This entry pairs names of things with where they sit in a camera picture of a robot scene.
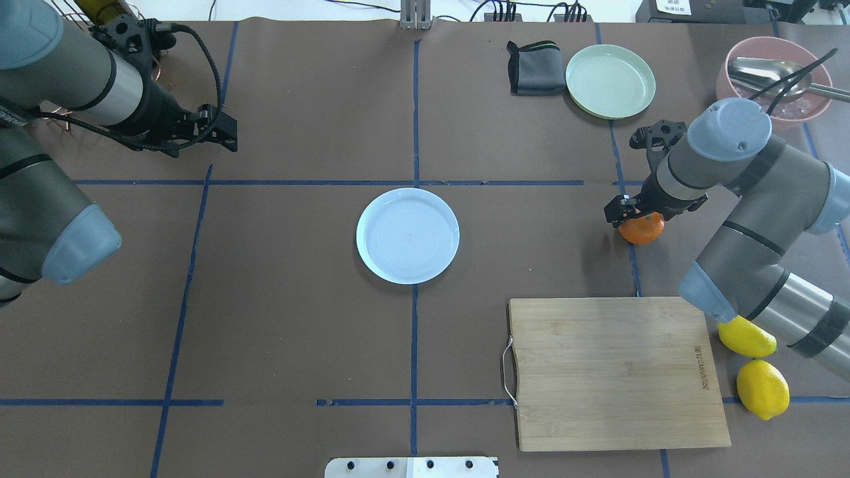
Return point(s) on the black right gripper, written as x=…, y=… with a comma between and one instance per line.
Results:
x=654, y=200

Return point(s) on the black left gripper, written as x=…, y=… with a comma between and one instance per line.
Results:
x=157, y=109

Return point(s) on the orange mandarin fruit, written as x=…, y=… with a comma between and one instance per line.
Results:
x=642, y=230

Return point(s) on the light blue plate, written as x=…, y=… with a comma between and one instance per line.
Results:
x=407, y=236

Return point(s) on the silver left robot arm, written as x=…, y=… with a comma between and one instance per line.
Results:
x=96, y=74

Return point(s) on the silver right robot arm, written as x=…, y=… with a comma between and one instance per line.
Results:
x=782, y=193

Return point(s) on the light green plate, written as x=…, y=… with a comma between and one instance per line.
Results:
x=610, y=82

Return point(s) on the grey folded cloth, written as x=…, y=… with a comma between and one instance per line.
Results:
x=536, y=69

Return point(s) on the bamboo cutting board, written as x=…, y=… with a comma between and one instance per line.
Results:
x=614, y=373

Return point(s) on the yellow lemon upper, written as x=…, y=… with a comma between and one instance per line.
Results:
x=743, y=337

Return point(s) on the yellow lemon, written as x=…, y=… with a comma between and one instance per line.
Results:
x=743, y=337
x=762, y=389

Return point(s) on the metal ice scoop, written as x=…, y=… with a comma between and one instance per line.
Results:
x=782, y=79

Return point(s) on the clear ice cubes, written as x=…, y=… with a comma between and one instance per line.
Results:
x=802, y=108

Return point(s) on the pink bowl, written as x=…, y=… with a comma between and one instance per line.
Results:
x=763, y=47

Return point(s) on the yellow lemon lower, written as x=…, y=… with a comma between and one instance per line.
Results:
x=762, y=389

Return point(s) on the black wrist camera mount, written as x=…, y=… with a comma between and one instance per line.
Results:
x=657, y=140

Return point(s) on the copper wire bottle rack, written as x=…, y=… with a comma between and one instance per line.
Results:
x=159, y=66

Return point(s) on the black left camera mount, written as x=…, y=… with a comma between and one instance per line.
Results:
x=140, y=42

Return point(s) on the aluminium frame post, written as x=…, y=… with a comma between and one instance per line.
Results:
x=416, y=15

